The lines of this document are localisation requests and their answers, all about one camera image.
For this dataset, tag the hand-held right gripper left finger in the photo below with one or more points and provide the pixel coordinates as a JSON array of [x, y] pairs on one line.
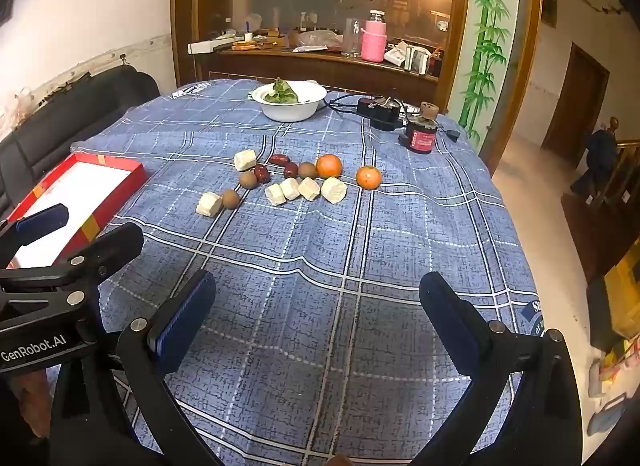
[[185, 316]]

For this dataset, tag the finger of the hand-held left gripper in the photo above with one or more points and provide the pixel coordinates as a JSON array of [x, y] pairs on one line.
[[42, 221], [115, 243]]

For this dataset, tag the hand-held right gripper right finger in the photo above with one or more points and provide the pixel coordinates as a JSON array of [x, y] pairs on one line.
[[450, 321]]

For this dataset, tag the red cardboard box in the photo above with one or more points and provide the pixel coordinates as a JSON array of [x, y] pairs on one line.
[[80, 180]]

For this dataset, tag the white sugarcane chunk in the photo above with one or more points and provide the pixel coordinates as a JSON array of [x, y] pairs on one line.
[[333, 190], [245, 159], [289, 188], [209, 204], [308, 188], [275, 194]]

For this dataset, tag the brown longan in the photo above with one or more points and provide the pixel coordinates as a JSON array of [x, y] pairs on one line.
[[247, 179], [307, 170], [230, 198]]

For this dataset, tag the person's left hand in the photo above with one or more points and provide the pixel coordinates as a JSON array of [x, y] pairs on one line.
[[32, 396]]

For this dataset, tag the black sofa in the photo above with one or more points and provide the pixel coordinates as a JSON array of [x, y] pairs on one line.
[[75, 110]]

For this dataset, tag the blue plaid tablecloth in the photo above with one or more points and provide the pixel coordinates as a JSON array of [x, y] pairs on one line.
[[320, 256]]

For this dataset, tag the red date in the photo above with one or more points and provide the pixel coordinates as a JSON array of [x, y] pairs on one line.
[[262, 173], [290, 170], [280, 159]]

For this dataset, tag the orange tangerine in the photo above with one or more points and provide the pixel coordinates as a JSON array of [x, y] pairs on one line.
[[368, 177], [328, 166]]

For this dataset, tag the yellow box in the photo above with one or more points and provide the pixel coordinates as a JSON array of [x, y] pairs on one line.
[[622, 291]]

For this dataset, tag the blue bag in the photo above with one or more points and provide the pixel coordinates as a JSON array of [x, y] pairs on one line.
[[606, 413]]

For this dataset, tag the small black plug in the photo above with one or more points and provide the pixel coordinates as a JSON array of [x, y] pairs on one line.
[[452, 136]]

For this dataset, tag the red and black jar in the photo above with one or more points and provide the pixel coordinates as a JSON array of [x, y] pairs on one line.
[[420, 135]]

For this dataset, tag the long white box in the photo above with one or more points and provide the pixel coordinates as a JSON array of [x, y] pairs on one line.
[[210, 46]]

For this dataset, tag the black power adapter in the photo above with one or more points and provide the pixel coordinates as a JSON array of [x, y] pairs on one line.
[[378, 113]]

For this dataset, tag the white bowl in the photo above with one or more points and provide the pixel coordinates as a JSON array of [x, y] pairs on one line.
[[289, 108]]

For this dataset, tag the green leafy vegetable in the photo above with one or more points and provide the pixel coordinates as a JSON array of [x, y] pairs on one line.
[[281, 91]]

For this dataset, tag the brown wooden door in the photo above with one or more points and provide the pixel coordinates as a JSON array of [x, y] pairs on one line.
[[575, 105]]

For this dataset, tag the white packages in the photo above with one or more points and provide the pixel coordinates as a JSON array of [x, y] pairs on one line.
[[419, 59]]

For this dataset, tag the wooden cabinet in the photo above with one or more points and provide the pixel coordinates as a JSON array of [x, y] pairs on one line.
[[320, 68]]

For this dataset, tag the small white box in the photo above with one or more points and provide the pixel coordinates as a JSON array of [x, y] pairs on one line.
[[399, 54]]

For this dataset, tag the bamboo print panel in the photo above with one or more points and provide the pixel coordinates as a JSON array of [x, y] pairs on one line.
[[487, 45]]

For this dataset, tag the clear plastic bag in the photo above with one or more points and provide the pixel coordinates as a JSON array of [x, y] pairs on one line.
[[317, 38]]

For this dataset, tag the pink bottle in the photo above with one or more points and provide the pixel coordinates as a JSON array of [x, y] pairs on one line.
[[374, 40]]

